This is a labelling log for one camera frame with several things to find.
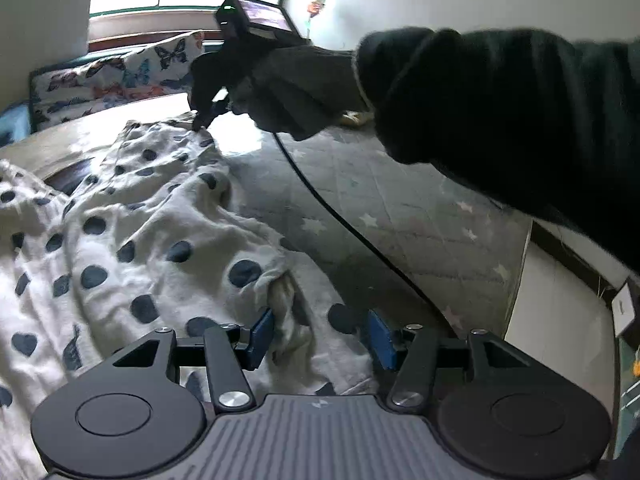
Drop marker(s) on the butterfly print cushion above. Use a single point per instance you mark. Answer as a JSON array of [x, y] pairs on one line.
[[125, 80]]

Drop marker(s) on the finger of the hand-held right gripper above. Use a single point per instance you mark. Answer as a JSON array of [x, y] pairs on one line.
[[202, 117]]

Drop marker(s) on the white card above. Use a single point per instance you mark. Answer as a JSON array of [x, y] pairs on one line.
[[627, 307]]

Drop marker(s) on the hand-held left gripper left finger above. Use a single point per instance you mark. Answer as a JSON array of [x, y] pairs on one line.
[[262, 336]]

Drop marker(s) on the black induction cooker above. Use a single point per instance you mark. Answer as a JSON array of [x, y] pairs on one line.
[[75, 175]]

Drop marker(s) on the person's right hand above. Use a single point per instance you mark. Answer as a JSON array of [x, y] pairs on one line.
[[305, 90]]

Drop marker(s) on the white polka dot garment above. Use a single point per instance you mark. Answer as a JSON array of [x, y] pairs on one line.
[[150, 250]]

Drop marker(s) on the person's right forearm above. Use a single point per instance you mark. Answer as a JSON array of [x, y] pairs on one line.
[[515, 120]]

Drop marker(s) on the grey quilted star table cover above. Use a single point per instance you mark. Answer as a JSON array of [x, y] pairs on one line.
[[400, 200]]

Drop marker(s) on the flower wall sticker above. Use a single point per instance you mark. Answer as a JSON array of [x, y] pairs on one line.
[[316, 10]]

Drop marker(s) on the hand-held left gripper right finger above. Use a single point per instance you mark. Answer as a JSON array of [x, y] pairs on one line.
[[380, 344]]

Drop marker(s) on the blue pillow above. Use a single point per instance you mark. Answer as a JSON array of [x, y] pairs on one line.
[[12, 125]]

